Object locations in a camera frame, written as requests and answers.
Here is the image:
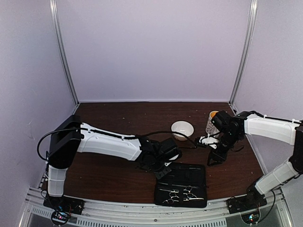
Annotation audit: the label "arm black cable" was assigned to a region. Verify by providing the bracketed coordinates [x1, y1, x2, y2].
[243, 110, 303, 213]
[36, 127, 198, 163]

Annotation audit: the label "right aluminium frame post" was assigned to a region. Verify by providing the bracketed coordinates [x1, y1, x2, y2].
[229, 0, 258, 106]

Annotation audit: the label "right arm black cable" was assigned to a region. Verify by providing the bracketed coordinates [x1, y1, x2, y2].
[243, 110, 303, 213]

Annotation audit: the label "silver thinning scissors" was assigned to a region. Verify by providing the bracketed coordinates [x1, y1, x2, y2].
[159, 188, 179, 204]

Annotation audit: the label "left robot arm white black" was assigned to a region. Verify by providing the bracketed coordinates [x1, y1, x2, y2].
[46, 115, 182, 210]

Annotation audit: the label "front aluminium rail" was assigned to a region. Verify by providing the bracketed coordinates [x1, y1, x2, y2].
[18, 186, 292, 227]

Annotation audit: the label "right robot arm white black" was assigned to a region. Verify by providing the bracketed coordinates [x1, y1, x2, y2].
[207, 111, 303, 209]

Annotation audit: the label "black hair clip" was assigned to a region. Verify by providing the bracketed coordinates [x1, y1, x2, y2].
[179, 166, 201, 171]

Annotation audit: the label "white mug yellow inside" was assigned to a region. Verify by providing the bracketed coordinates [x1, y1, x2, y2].
[205, 111, 219, 138]

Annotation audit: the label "aluminium frame post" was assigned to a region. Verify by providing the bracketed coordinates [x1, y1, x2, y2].
[229, 0, 258, 106]
[49, 0, 79, 105]

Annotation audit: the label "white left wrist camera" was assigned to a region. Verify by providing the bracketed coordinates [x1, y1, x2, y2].
[164, 154, 182, 166]

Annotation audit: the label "black tool case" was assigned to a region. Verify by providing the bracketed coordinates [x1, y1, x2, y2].
[154, 163, 207, 208]

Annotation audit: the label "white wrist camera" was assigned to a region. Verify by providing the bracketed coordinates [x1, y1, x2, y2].
[164, 154, 182, 166]
[195, 136, 219, 149]

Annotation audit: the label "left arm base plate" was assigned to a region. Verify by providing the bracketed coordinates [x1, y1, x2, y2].
[43, 196, 85, 215]

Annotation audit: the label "silver straight hair scissors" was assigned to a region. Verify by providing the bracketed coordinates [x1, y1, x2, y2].
[183, 186, 204, 201]

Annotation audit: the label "white ceramic bowl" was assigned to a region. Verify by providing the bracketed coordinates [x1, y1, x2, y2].
[171, 121, 194, 141]

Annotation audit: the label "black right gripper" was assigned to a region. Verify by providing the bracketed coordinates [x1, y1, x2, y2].
[207, 131, 241, 166]

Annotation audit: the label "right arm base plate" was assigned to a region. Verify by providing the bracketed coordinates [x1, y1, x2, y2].
[226, 195, 267, 214]

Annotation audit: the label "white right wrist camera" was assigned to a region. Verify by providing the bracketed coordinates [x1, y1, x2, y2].
[195, 136, 219, 149]

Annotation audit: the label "left aluminium frame post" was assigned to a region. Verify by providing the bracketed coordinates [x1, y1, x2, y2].
[49, 0, 79, 105]

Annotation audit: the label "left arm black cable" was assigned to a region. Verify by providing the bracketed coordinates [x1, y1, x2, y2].
[36, 127, 198, 163]

